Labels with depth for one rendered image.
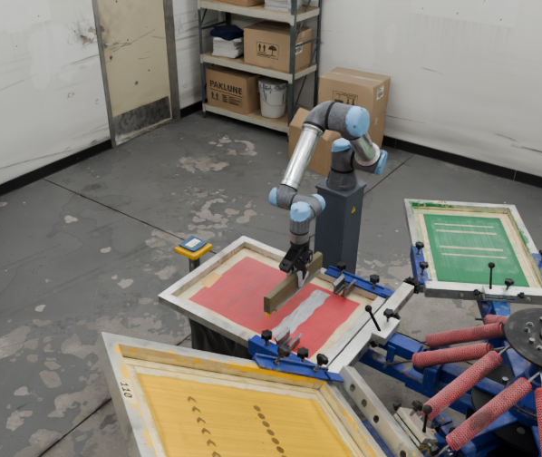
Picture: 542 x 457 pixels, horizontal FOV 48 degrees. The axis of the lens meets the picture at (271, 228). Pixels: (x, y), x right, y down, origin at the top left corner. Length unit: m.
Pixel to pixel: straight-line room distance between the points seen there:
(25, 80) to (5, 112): 0.33
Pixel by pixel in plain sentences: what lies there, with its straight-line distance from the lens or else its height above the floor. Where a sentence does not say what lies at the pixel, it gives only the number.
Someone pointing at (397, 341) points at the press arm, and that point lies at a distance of 2.33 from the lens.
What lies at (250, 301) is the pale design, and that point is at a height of 0.96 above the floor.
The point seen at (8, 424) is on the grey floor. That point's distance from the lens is 3.63.
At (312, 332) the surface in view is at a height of 0.96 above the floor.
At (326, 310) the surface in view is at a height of 0.96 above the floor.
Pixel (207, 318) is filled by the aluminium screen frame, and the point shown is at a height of 0.99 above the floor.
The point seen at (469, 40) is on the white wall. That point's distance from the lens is 5.90.
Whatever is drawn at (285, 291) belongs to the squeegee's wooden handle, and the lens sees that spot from 2.39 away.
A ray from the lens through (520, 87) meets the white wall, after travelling 5.86.
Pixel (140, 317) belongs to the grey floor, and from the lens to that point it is 4.07.
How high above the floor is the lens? 2.57
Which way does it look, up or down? 32 degrees down
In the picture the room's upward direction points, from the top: 1 degrees clockwise
